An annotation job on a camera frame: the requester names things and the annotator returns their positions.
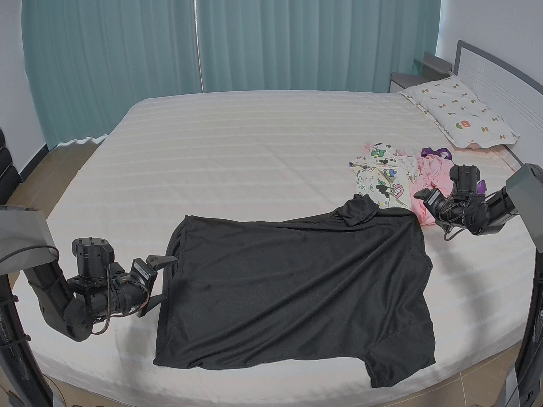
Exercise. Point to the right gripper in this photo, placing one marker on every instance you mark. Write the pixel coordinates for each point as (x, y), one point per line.
(447, 215)

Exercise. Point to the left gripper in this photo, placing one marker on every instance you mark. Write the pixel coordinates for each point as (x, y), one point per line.
(131, 299)

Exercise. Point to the black T-shirt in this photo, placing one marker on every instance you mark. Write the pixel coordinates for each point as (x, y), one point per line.
(297, 286)

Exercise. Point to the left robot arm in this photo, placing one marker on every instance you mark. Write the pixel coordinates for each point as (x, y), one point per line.
(55, 303)

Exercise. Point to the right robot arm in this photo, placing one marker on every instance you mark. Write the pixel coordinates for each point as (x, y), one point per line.
(519, 193)

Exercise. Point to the bed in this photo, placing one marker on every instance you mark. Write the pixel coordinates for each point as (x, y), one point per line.
(263, 151)

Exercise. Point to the pink garment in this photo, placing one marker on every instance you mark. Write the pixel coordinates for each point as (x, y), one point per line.
(430, 172)

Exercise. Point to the white printed pyjama top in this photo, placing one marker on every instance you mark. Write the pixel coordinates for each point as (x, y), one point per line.
(381, 176)

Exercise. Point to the purple garment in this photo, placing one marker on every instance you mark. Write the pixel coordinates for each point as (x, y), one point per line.
(441, 151)

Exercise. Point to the white printed pillow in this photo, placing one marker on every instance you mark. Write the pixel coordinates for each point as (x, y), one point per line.
(462, 108)

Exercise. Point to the grey white bedside table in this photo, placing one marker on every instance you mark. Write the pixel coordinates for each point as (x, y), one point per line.
(407, 81)

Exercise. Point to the black padded chair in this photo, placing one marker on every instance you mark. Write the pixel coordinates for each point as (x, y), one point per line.
(7, 168)

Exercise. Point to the blue-green curtain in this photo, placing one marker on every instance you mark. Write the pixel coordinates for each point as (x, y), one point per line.
(314, 28)
(110, 49)

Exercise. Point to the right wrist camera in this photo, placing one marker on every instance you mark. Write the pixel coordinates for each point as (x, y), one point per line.
(436, 202)

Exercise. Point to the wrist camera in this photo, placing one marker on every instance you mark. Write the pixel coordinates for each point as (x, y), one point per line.
(436, 202)
(142, 273)

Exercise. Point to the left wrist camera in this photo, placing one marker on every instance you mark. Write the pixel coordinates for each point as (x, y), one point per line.
(142, 273)

